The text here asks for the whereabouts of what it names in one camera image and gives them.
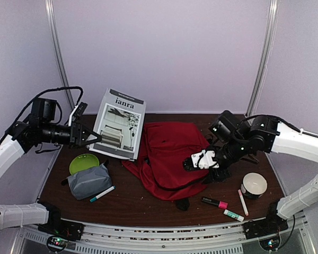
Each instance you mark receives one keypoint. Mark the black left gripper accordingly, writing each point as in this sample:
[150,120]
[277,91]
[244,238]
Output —
[76,133]

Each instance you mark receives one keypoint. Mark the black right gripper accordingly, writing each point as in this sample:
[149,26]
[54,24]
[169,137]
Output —
[218,176]

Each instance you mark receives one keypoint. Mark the black white magazine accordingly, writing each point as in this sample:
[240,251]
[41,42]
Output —
[119,122]

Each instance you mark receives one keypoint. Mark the grey pencil pouch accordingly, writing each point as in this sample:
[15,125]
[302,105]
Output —
[89,182]

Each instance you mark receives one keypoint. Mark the red student backpack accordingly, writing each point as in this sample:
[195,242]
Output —
[163,148]

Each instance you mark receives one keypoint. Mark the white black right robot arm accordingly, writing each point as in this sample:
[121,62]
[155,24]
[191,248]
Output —
[267,133]

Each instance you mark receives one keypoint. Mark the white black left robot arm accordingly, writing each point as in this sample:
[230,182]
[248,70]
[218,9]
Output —
[38,128]

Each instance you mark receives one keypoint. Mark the green plate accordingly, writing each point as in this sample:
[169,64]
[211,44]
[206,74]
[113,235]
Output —
[83,162]

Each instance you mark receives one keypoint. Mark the pink white pen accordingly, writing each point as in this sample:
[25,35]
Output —
[245,209]

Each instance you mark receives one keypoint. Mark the pink black highlighter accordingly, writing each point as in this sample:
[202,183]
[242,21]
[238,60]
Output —
[214,202]

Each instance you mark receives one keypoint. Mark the white dark bowl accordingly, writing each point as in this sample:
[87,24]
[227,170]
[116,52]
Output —
[253,185]

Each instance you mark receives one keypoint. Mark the green white glue stick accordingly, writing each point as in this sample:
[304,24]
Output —
[234,215]

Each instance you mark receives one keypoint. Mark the teal white marker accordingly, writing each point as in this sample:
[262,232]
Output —
[102,194]

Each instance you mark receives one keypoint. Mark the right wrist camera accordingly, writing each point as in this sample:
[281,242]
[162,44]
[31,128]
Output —
[202,160]

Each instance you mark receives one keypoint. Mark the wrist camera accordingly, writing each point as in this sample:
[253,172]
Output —
[77,113]
[202,160]

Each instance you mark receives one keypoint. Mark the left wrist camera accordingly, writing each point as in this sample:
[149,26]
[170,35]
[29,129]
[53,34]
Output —
[77,113]

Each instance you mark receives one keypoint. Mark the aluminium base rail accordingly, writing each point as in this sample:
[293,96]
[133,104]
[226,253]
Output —
[230,237]

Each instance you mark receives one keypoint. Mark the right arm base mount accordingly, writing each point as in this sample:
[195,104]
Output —
[264,227]

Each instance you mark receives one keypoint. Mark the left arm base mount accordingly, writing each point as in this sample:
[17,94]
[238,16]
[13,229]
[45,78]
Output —
[68,230]

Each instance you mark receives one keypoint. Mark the left aluminium corner post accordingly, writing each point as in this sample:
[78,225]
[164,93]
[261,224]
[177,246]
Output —
[56,43]

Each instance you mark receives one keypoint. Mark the aluminium corner post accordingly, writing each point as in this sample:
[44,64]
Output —
[56,43]
[265,54]

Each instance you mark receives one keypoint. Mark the right aluminium corner post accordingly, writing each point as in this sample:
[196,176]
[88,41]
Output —
[265,54]

